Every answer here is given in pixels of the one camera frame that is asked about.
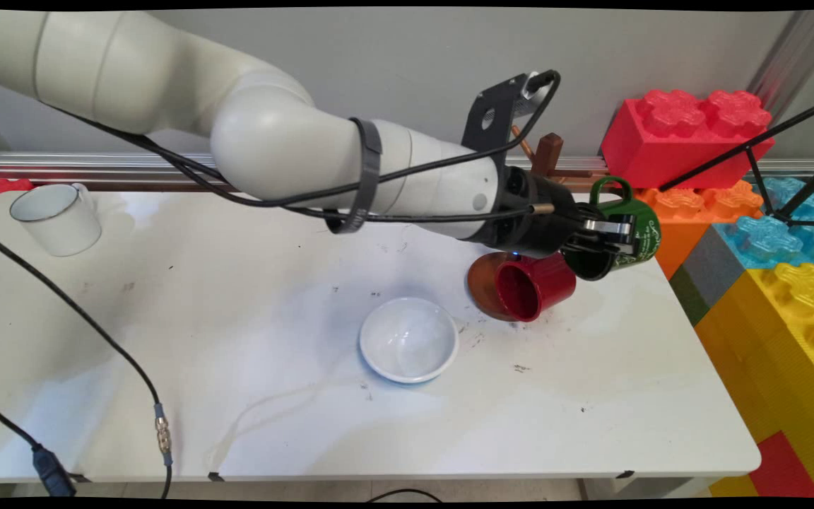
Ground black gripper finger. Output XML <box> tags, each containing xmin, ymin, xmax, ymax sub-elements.
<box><xmin>580</xmin><ymin>216</ymin><xmax>638</xmax><ymax>255</ymax></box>
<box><xmin>564</xmin><ymin>240</ymin><xmax>613</xmax><ymax>259</ymax></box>

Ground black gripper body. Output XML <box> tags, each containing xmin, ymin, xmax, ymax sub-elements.
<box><xmin>481</xmin><ymin>166</ymin><xmax>584</xmax><ymax>259</ymax></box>

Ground green enamel mug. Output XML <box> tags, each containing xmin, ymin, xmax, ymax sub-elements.
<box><xmin>561</xmin><ymin>177</ymin><xmax>662</xmax><ymax>281</ymax></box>

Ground red mug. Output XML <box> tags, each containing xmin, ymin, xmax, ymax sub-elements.
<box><xmin>495</xmin><ymin>253</ymin><xmax>577</xmax><ymax>323</ymax></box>

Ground brown wooden mug tree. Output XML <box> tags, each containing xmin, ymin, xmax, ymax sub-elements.
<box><xmin>467</xmin><ymin>126</ymin><xmax>609</xmax><ymax>322</ymax></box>

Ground large orange toy brick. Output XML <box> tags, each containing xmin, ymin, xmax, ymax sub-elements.
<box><xmin>633</xmin><ymin>180</ymin><xmax>765</xmax><ymax>280</ymax></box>

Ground dark green toy brick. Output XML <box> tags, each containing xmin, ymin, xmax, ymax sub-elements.
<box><xmin>668</xmin><ymin>265</ymin><xmax>710</xmax><ymax>326</ymax></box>

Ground grey toy brick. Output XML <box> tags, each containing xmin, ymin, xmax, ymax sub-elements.
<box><xmin>681</xmin><ymin>225</ymin><xmax>747</xmax><ymax>308</ymax></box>

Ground large red toy brick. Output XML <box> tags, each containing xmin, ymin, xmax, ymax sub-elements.
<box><xmin>600</xmin><ymin>89</ymin><xmax>775</xmax><ymax>190</ymax></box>

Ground black tripod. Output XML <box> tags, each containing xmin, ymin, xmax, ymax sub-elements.
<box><xmin>658</xmin><ymin>95</ymin><xmax>814</xmax><ymax>227</ymax></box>

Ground white ceramic bowl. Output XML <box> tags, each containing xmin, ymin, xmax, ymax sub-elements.
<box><xmin>360</xmin><ymin>297</ymin><xmax>460</xmax><ymax>385</ymax></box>

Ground large yellow toy brick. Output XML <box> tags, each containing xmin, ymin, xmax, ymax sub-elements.
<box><xmin>693</xmin><ymin>263</ymin><xmax>814</xmax><ymax>499</ymax></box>

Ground upright aluminium profile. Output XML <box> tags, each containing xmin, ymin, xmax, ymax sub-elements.
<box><xmin>746</xmin><ymin>11</ymin><xmax>814</xmax><ymax>124</ymax></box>

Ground flat red toy brick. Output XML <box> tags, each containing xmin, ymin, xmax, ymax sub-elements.
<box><xmin>748</xmin><ymin>431</ymin><xmax>814</xmax><ymax>499</ymax></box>

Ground white enamel mug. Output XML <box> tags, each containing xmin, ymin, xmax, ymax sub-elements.
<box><xmin>10</xmin><ymin>182</ymin><xmax>102</xmax><ymax>257</ymax></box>

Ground black cable with brass plug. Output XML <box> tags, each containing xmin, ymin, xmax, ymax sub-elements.
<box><xmin>131</xmin><ymin>134</ymin><xmax>556</xmax><ymax>223</ymax></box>

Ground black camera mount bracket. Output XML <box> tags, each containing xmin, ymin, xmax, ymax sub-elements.
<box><xmin>461</xmin><ymin>74</ymin><xmax>529</xmax><ymax>160</ymax></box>

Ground black camera cable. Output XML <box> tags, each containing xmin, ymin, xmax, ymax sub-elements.
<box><xmin>40</xmin><ymin>69</ymin><xmax>562</xmax><ymax>209</ymax></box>

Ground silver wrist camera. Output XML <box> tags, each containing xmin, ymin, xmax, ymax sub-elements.
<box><xmin>517</xmin><ymin>71</ymin><xmax>558</xmax><ymax>114</ymax></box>

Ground black strap on arm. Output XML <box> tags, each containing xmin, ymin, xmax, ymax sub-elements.
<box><xmin>326</xmin><ymin>117</ymin><xmax>383</xmax><ymax>234</ymax></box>

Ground black cable under table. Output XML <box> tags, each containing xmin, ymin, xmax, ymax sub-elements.
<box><xmin>366</xmin><ymin>488</ymin><xmax>444</xmax><ymax>504</ymax></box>

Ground black cable with metal connector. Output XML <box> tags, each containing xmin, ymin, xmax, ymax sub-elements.
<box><xmin>0</xmin><ymin>226</ymin><xmax>173</xmax><ymax>499</ymax></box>

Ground aluminium rail along wall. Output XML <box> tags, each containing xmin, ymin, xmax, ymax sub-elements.
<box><xmin>0</xmin><ymin>152</ymin><xmax>814</xmax><ymax>192</ymax></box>

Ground black cable with USB plug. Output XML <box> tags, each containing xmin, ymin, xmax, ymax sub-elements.
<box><xmin>0</xmin><ymin>262</ymin><xmax>77</xmax><ymax>497</ymax></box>

